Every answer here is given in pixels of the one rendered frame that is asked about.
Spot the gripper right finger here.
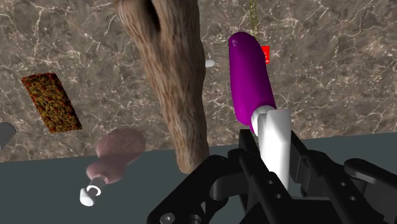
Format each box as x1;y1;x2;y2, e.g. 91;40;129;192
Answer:
289;130;397;224

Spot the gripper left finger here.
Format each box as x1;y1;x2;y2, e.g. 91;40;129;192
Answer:
146;129;291;224

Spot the brown wooden driftwood piece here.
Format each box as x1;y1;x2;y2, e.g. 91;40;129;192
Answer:
116;0;211;175

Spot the small red tag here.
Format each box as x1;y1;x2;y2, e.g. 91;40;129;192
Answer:
261;45;270;66

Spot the pink translucent bottle white cap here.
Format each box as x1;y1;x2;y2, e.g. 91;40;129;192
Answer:
79;127;147;207

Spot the orange speckled flat sponge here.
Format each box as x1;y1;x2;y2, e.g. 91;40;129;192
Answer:
20;72;83;134

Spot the grey rounded object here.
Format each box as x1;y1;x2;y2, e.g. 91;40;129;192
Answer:
0;122;17;151

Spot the thin yellow rope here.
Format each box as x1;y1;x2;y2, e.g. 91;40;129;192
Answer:
249;0;260;43

